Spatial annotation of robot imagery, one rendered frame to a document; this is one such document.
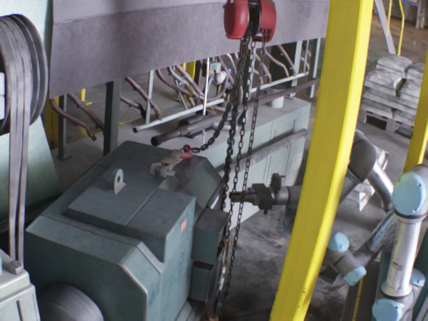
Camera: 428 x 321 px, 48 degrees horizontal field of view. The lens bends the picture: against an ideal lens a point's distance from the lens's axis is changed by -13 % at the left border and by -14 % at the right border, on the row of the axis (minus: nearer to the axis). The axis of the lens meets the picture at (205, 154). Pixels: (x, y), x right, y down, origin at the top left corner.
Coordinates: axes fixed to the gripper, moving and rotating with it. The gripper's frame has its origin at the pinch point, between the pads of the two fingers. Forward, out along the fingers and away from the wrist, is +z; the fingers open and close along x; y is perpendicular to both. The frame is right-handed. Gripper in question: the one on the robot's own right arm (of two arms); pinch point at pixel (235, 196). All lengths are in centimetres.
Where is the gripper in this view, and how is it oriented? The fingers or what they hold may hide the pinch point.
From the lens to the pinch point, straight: 207.3
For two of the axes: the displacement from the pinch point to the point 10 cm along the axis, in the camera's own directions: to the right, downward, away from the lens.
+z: -9.7, -0.1, -2.3
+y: -1.0, 9.1, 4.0
